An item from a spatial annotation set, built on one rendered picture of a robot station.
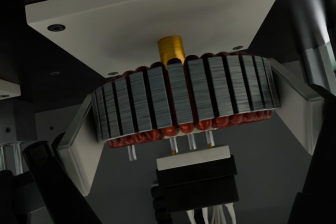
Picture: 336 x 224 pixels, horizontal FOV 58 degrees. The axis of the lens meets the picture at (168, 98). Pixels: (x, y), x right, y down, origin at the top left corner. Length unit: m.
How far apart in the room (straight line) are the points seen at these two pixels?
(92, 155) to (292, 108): 0.11
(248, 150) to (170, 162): 0.25
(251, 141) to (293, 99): 0.33
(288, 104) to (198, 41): 0.11
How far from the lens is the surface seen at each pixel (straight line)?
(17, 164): 0.43
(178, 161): 0.25
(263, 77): 0.16
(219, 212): 0.41
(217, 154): 0.25
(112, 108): 0.15
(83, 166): 0.16
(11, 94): 0.35
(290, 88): 0.17
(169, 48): 0.23
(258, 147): 0.49
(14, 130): 0.41
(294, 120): 0.17
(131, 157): 0.31
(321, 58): 0.46
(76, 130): 0.16
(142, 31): 0.22
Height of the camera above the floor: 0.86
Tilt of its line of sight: 9 degrees down
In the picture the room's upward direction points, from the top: 169 degrees clockwise
